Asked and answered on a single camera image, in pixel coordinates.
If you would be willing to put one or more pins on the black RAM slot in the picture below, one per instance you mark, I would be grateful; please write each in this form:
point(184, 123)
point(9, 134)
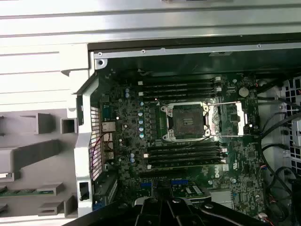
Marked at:
point(178, 80)
point(178, 90)
point(164, 145)
point(183, 157)
point(183, 151)
point(178, 84)
point(183, 163)
point(178, 95)

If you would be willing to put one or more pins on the silver chipset heatsink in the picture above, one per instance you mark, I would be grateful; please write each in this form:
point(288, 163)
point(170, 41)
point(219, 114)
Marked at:
point(221, 196)

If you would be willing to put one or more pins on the metal drive cage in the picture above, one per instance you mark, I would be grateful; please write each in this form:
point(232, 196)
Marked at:
point(296, 131)

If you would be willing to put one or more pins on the metal locking lever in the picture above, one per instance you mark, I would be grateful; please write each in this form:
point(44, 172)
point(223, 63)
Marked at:
point(200, 144)

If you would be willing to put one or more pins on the CPU socket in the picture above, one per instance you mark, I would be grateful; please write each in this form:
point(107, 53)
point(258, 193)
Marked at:
point(185, 121)

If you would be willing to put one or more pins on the green RAM stick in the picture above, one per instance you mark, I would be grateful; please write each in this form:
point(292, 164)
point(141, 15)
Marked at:
point(23, 193)

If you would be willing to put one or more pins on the green motherboard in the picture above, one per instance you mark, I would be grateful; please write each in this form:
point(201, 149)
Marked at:
point(240, 160)

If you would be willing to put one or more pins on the grey parts rack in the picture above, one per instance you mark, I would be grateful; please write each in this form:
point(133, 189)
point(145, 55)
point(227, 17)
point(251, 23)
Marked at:
point(30, 153)

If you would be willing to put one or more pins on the coin battery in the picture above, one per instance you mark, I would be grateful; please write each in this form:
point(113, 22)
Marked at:
point(243, 91)

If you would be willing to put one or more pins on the black open PC case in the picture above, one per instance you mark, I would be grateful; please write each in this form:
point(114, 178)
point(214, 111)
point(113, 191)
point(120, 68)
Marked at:
point(83, 146)

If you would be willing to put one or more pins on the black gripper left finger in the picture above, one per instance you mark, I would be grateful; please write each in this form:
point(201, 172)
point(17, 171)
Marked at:
point(152, 214)

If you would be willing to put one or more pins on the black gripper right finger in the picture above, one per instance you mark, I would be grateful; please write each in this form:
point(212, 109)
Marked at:
point(176, 214)

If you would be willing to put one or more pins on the black expansion slot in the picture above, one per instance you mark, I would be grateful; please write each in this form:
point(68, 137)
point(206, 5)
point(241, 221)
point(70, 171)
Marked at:
point(164, 174)

